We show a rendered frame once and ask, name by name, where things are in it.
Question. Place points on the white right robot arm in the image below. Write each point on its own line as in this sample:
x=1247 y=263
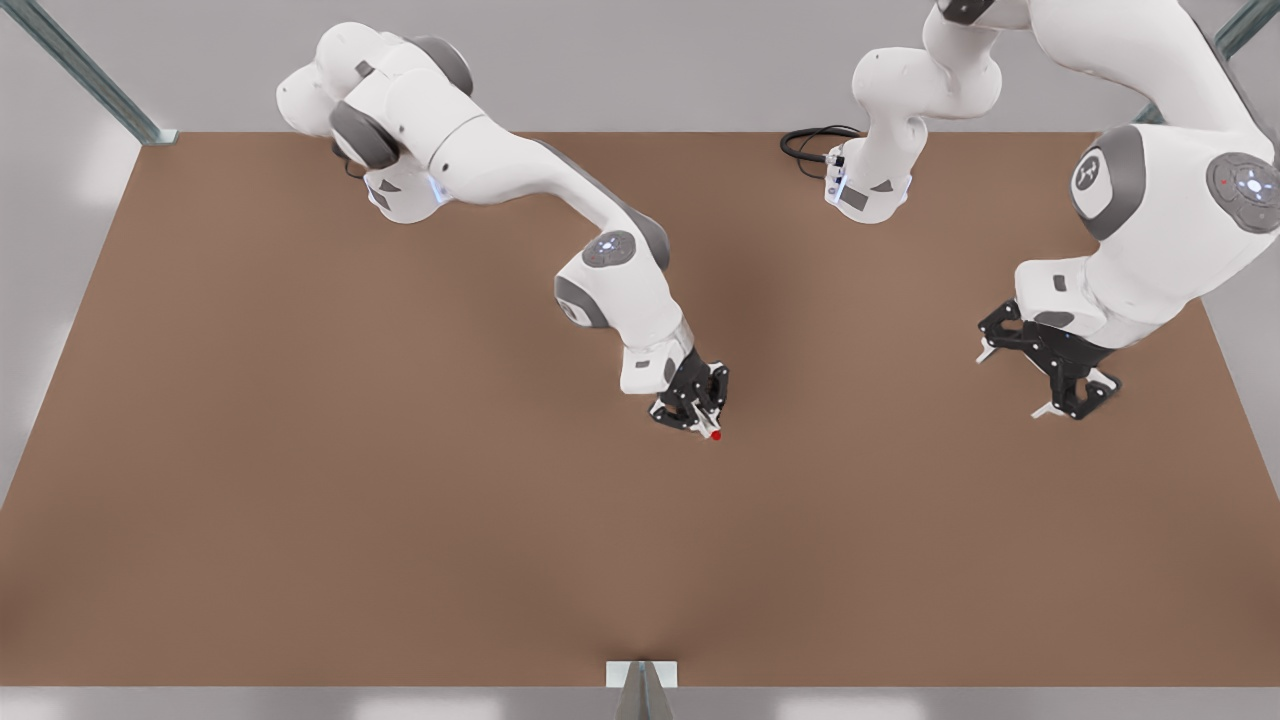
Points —
x=480 y=160

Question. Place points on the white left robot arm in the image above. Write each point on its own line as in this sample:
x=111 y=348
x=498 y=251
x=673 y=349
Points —
x=1160 y=200

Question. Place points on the silver frame post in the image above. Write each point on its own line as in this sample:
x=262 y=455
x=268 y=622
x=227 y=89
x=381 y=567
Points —
x=1240 y=30
x=641 y=685
x=90 y=75

